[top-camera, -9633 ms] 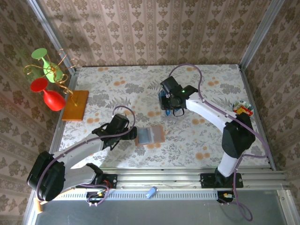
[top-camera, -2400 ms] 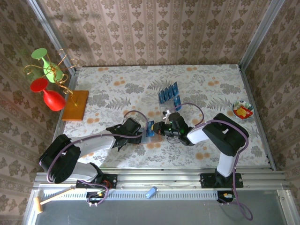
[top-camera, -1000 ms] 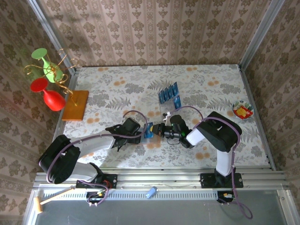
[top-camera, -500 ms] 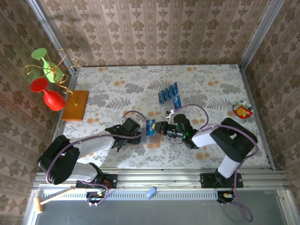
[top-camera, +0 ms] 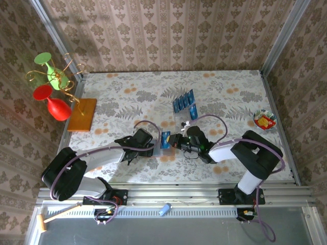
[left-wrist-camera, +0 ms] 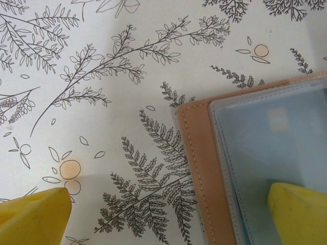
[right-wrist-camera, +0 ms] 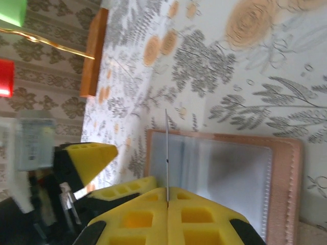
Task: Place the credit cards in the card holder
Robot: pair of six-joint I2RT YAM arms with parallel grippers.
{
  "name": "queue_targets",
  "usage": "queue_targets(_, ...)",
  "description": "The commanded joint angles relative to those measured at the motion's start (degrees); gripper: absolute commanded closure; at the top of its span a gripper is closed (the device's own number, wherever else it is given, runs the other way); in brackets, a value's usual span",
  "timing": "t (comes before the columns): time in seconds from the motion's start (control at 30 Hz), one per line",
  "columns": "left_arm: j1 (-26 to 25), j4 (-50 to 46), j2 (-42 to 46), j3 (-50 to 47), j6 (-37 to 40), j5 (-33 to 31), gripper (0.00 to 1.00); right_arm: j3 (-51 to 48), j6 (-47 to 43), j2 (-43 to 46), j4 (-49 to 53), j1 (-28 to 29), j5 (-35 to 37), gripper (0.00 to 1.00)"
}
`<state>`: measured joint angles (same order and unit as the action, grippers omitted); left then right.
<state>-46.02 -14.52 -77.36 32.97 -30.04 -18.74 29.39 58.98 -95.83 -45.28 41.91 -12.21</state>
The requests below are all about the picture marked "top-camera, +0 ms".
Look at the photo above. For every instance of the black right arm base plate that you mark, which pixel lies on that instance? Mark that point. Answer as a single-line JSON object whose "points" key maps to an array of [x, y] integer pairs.
{"points": [[226, 196]]}

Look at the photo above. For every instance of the aluminium table side rail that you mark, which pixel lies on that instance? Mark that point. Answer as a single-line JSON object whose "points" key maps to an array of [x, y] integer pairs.
{"points": [[270, 97], [65, 139]]}

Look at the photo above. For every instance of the red candy wrapper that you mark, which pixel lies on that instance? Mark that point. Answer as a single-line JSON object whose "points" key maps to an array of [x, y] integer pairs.
{"points": [[271, 124]]}

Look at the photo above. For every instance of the group of blue cards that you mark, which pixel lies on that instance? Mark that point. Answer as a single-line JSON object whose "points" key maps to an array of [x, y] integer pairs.
{"points": [[182, 117]]}

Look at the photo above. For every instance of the tan leather card holder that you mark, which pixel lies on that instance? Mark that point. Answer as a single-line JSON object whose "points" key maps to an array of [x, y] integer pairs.
{"points": [[167, 152]]}

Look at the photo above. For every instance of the green plastic wine glass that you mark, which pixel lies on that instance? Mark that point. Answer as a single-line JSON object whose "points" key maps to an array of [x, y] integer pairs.
{"points": [[42, 58]]}

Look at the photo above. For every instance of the grey metal sheet panel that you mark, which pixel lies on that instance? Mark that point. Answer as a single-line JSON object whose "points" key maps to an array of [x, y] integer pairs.
{"points": [[178, 232]]}

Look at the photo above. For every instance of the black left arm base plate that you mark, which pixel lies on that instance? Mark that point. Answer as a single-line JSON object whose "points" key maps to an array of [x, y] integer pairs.
{"points": [[122, 196]]}

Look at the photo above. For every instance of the wooden mallet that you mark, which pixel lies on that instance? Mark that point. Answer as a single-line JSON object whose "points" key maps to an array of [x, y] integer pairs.
{"points": [[64, 214]]}

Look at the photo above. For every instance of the aluminium corner post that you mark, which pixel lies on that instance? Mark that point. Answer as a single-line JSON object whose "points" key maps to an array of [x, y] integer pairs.
{"points": [[58, 38], [283, 38]]}

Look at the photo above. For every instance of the floral patterned table cover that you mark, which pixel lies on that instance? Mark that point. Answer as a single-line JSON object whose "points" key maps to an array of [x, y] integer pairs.
{"points": [[153, 84]]}

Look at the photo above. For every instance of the blue credit card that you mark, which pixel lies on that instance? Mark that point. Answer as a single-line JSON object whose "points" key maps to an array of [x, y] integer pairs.
{"points": [[165, 140], [185, 100], [181, 102], [176, 106], [193, 112], [190, 97]]}

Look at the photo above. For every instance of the red plastic wine glass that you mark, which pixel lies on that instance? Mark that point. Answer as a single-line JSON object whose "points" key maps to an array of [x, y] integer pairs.
{"points": [[60, 109]]}

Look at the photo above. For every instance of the yellow candy wrapper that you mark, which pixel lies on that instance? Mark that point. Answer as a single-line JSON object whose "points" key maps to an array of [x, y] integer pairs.
{"points": [[263, 121]]}

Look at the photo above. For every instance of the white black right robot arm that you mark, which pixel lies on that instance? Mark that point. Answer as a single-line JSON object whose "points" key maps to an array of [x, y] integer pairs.
{"points": [[222, 154]]}

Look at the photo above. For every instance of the aluminium mounting rail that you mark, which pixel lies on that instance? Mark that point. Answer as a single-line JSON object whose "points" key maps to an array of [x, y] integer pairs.
{"points": [[178, 195]]}

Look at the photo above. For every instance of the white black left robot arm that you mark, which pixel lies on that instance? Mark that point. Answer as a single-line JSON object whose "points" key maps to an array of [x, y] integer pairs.
{"points": [[102, 155]]}

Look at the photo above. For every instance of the small blue cylindrical tube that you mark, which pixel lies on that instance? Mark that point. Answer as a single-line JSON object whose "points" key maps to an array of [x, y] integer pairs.
{"points": [[164, 209]]}

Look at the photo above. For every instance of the patterned ceramic bowl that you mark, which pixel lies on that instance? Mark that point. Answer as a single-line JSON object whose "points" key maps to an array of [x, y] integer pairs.
{"points": [[263, 112]]}

